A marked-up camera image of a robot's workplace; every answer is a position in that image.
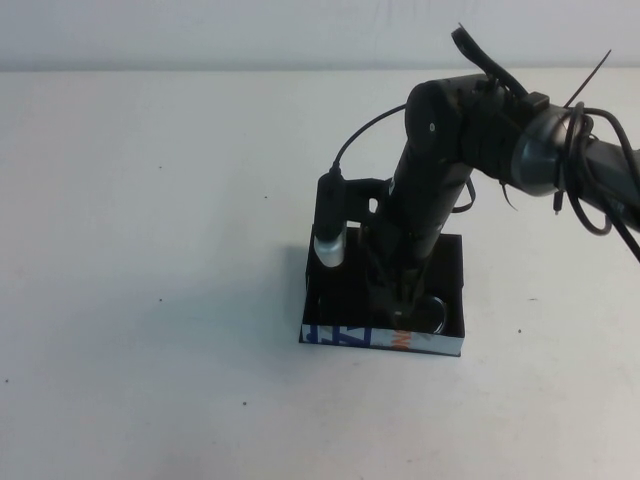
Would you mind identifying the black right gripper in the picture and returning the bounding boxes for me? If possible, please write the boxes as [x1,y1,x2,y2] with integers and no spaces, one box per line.
[366,149,475,322]

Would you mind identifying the black framed glasses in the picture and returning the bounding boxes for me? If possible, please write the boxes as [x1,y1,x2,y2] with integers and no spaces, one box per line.
[315,293,451,335]

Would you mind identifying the black printed-front glasses case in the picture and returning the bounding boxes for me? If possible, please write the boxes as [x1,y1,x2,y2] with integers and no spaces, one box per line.
[298,225,469,360]

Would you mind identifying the black zip tie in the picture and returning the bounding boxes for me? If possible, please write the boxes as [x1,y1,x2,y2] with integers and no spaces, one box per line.
[562,48,613,109]

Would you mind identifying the black silver-tipped wrist camera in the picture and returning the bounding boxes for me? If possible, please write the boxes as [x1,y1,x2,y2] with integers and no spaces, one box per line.
[311,169,347,269]

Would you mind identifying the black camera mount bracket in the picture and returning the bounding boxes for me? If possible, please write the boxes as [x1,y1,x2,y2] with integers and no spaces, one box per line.
[340,177,399,236]

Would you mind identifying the thin black camera cable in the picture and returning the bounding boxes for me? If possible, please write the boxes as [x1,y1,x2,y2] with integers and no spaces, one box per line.
[331,102,409,175]

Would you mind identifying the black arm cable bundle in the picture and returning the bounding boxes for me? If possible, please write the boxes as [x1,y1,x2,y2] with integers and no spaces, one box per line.
[548,101,640,264]

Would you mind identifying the black strap loop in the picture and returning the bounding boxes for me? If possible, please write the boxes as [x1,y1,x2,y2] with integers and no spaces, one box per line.
[450,25,527,99]

